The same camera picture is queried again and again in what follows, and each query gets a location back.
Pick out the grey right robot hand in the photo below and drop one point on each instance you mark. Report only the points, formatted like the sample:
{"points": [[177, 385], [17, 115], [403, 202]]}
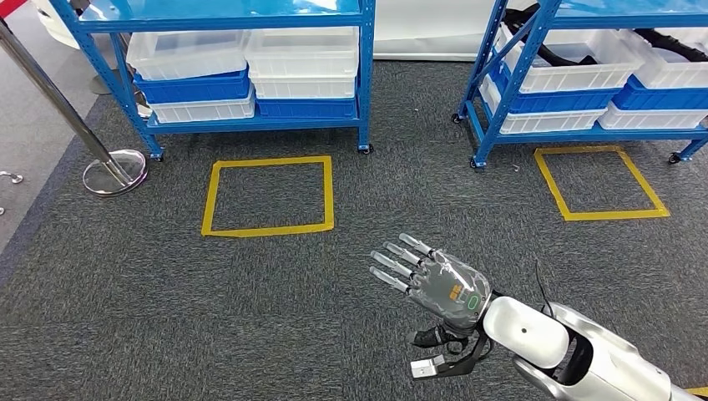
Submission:
{"points": [[453, 293]]}

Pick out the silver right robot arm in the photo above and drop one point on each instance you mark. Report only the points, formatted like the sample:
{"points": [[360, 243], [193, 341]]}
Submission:
{"points": [[525, 332]]}

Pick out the blue wheeled shelf rack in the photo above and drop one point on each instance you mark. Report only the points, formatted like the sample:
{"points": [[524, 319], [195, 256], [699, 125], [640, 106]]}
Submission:
{"points": [[608, 22]]}

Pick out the blue metal shelf rack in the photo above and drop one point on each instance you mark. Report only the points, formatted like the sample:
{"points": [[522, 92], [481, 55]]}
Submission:
{"points": [[221, 22]]}

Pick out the yellow floor tape square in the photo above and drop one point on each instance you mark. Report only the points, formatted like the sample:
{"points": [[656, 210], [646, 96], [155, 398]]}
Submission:
{"points": [[329, 193]]}

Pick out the yellow floor tape line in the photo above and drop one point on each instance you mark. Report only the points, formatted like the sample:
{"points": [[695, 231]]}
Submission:
{"points": [[614, 214]]}

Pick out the white plastic bin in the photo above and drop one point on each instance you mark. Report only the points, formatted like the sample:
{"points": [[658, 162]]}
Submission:
{"points": [[204, 110], [581, 77], [652, 119], [304, 88], [182, 61], [304, 61], [664, 75], [553, 122]]}

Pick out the black parts in rack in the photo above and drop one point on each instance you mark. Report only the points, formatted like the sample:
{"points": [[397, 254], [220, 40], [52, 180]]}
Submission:
{"points": [[672, 43], [558, 57]]}

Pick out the white car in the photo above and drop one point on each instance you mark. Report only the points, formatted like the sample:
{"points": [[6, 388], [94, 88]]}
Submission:
{"points": [[431, 33]]}

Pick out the small metal hook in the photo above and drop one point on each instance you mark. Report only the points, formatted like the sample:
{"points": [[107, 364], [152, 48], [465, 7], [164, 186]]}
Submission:
{"points": [[14, 177]]}

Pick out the short red barrier belt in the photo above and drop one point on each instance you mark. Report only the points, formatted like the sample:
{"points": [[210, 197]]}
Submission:
{"points": [[8, 6]]}

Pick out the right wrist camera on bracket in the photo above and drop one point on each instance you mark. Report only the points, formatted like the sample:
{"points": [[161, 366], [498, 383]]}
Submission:
{"points": [[425, 368]]}

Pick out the chrome stanchion post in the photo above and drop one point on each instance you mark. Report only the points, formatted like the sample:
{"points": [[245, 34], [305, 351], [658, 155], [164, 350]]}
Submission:
{"points": [[113, 174]]}

